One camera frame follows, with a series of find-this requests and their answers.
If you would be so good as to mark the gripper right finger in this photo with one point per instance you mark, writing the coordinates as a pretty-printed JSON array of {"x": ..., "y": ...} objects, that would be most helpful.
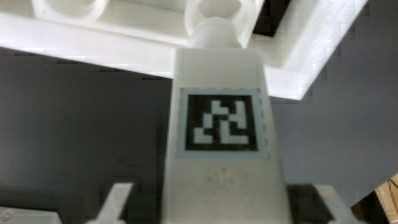
[{"x": 337, "y": 206}]

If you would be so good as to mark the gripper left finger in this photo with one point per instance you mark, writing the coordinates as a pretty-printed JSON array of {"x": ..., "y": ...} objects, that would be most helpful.
[{"x": 111, "y": 211}]

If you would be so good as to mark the white chair leg with tag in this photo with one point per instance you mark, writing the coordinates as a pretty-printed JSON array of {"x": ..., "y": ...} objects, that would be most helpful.
[{"x": 225, "y": 187}]

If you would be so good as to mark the white chair seat part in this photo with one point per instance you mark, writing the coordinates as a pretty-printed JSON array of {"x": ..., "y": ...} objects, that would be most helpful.
[{"x": 122, "y": 33}]

